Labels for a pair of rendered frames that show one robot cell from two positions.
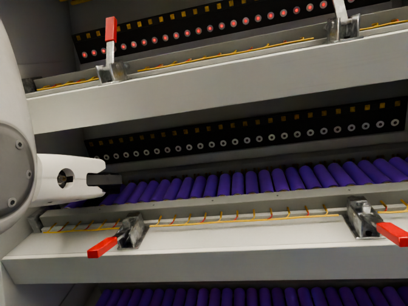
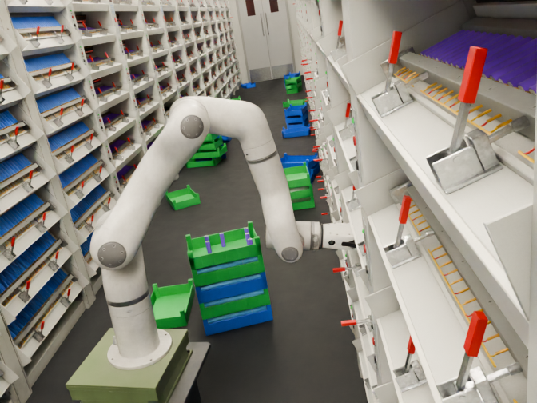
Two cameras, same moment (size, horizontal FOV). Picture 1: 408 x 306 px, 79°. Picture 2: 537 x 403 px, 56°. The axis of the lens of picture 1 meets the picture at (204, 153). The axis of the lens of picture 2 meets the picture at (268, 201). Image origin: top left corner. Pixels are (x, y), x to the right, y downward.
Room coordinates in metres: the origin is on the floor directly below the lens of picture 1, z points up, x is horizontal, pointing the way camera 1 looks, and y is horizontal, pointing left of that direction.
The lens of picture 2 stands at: (-0.04, -1.17, 1.25)
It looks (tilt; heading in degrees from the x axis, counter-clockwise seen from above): 20 degrees down; 85
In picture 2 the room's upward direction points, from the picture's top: 9 degrees counter-clockwise
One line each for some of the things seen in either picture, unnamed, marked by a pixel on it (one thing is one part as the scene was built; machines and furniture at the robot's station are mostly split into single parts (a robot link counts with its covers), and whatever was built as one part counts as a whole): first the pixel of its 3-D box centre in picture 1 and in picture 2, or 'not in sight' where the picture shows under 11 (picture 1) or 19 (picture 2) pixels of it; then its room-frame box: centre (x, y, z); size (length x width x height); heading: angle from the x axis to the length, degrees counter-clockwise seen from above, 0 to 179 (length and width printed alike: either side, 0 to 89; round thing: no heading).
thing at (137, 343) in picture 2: not in sight; (134, 323); (-0.36, 0.18, 0.47); 0.19 x 0.19 x 0.18
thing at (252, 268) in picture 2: not in sight; (226, 261); (-0.07, 0.86, 0.28); 0.30 x 0.20 x 0.08; 3
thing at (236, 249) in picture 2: not in sight; (222, 244); (-0.07, 0.86, 0.36); 0.30 x 0.20 x 0.08; 3
